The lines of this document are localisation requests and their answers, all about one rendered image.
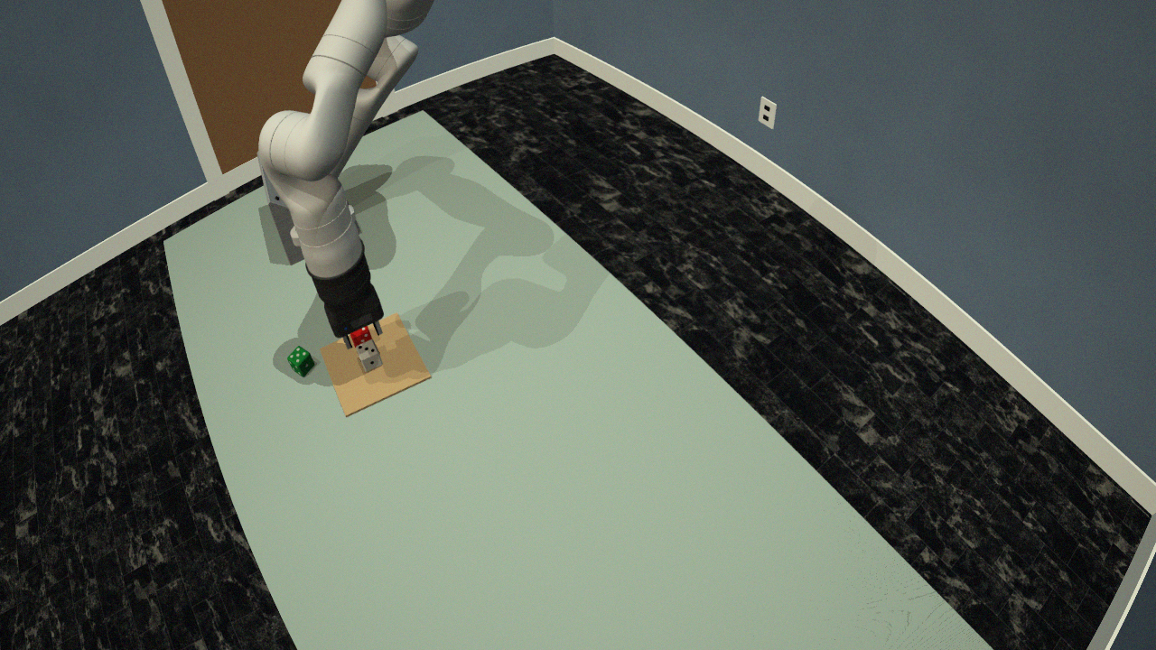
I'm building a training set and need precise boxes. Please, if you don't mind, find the white die with black pips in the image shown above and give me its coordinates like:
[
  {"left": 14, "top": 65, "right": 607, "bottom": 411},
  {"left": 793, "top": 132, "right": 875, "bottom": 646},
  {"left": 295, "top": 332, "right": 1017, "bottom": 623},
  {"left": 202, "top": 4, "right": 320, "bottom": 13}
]
[{"left": 356, "top": 339, "right": 383, "bottom": 372}]

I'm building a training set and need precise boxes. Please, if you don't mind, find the tan flat mat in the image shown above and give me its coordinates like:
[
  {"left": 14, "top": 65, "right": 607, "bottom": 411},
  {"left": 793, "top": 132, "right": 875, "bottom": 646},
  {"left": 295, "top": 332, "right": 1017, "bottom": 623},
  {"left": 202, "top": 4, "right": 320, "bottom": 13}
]
[{"left": 320, "top": 313, "right": 431, "bottom": 418}]

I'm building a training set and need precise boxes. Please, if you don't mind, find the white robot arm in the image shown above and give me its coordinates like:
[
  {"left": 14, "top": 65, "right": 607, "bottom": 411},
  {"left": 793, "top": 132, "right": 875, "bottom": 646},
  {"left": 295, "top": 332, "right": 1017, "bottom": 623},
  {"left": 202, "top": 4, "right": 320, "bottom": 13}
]
[{"left": 258, "top": 0, "right": 434, "bottom": 246}]

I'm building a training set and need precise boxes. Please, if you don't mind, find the green die with white pips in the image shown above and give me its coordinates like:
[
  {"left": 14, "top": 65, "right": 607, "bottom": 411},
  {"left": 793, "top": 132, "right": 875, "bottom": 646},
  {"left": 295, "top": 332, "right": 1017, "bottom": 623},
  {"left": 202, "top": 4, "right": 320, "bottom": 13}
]
[{"left": 287, "top": 346, "right": 314, "bottom": 377}]

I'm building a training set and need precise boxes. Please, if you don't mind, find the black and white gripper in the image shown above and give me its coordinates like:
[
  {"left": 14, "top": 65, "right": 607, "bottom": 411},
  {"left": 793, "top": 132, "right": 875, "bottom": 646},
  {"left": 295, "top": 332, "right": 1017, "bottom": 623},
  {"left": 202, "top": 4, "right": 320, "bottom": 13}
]
[{"left": 290, "top": 205, "right": 384, "bottom": 349}]

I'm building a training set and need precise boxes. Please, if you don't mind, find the red die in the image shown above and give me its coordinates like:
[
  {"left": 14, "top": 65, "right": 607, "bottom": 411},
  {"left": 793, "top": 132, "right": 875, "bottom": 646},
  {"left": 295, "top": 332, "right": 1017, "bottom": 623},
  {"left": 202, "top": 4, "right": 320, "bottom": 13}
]
[{"left": 350, "top": 326, "right": 372, "bottom": 347}]

